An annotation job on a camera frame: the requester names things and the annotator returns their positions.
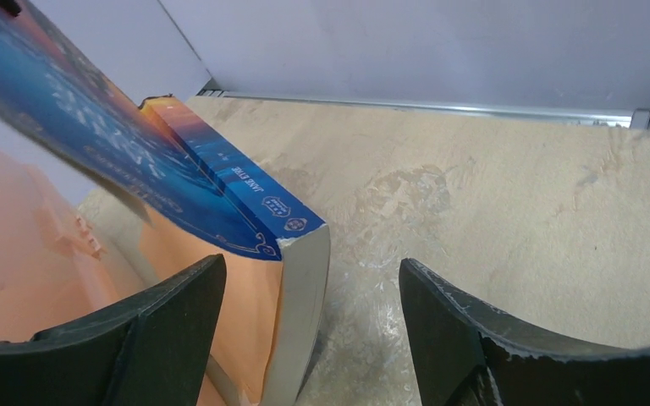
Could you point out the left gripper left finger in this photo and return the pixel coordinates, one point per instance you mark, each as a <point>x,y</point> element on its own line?
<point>151,348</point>

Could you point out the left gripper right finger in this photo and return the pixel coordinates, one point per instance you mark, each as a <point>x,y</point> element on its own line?
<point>465,350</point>

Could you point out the blue orange book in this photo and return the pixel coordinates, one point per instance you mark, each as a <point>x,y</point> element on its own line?
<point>196,195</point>

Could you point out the orange translucent plastic box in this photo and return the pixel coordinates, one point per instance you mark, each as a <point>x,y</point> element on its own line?
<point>54,265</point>

